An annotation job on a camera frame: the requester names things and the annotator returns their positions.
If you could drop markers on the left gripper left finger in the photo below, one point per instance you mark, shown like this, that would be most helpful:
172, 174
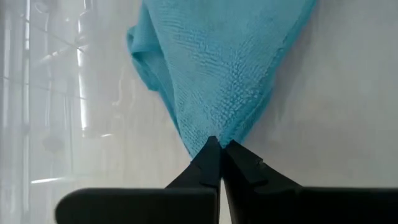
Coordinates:
186, 205

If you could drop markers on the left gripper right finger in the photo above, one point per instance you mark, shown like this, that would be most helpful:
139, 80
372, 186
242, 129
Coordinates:
264, 205

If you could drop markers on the blue microfibre towel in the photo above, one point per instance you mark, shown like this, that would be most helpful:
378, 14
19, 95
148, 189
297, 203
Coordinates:
217, 62

